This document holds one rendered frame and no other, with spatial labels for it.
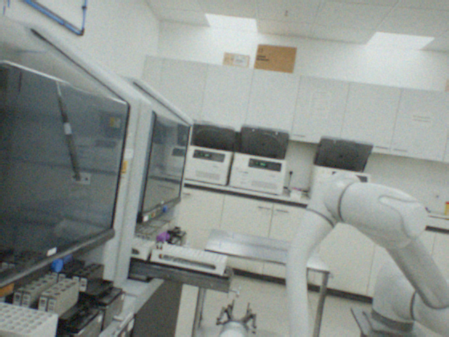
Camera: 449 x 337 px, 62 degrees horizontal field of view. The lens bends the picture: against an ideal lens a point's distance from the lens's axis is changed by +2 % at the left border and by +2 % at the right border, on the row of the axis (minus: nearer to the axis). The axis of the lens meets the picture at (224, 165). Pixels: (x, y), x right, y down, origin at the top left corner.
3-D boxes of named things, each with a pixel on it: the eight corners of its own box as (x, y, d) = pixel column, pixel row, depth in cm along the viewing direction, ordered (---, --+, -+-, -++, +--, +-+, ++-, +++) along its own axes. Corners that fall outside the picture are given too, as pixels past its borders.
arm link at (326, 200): (296, 202, 116) (329, 213, 105) (326, 160, 121) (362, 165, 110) (316, 225, 122) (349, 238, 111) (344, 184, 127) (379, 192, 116)
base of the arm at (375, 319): (402, 318, 162) (405, 305, 162) (423, 344, 140) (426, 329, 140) (359, 308, 165) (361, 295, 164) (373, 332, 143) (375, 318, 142)
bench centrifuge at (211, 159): (173, 177, 387) (182, 117, 384) (188, 174, 448) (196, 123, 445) (224, 186, 378) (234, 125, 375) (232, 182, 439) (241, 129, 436)
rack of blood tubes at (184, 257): (149, 263, 147) (151, 248, 147) (157, 257, 157) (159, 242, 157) (221, 278, 144) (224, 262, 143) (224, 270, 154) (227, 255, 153)
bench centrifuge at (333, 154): (310, 201, 368) (322, 133, 365) (305, 194, 430) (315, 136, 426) (368, 212, 361) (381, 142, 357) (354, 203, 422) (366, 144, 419)
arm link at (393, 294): (386, 302, 161) (394, 252, 160) (429, 323, 146) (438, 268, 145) (362, 306, 152) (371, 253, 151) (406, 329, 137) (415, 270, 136)
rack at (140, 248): (76, 249, 152) (78, 234, 151) (88, 243, 161) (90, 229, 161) (145, 262, 148) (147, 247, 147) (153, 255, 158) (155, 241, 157)
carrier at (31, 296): (48, 296, 105) (51, 275, 105) (54, 297, 105) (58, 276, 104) (19, 314, 94) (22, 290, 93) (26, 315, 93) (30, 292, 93)
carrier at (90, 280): (96, 281, 119) (99, 263, 119) (103, 282, 119) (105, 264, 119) (78, 295, 108) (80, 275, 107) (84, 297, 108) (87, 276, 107)
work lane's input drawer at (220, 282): (62, 265, 150) (66, 243, 150) (80, 255, 164) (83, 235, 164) (238, 302, 141) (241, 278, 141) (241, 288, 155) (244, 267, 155)
